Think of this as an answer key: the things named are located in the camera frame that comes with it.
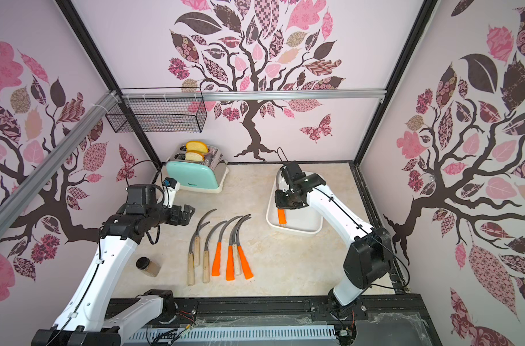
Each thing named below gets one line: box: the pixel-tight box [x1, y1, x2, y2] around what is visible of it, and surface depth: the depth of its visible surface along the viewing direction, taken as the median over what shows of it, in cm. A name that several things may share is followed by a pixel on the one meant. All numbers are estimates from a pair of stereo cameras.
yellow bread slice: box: [185, 140, 209, 154], surface depth 102 cm
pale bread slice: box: [184, 151, 205, 163], surface depth 100 cm
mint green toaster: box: [165, 144, 230, 194], surface depth 102 cm
